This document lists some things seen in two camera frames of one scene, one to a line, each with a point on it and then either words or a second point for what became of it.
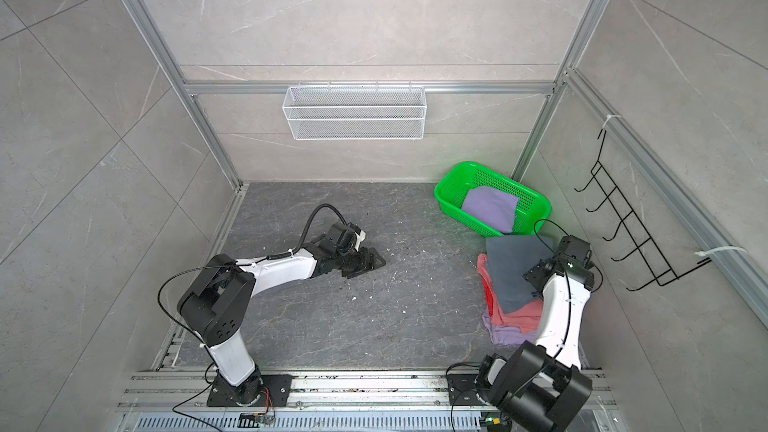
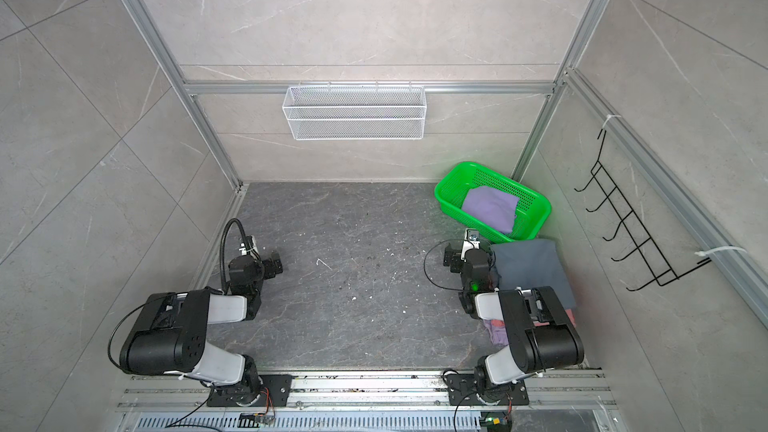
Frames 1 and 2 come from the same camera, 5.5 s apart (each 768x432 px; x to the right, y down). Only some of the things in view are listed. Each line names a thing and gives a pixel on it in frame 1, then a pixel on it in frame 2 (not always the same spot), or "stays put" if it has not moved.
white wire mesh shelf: (354, 113) stays put
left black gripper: (367, 263) → (268, 269)
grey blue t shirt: (509, 258) stays put
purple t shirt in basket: (494, 209) stays put
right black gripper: (536, 272) → (456, 267)
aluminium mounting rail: (166, 389) stays put
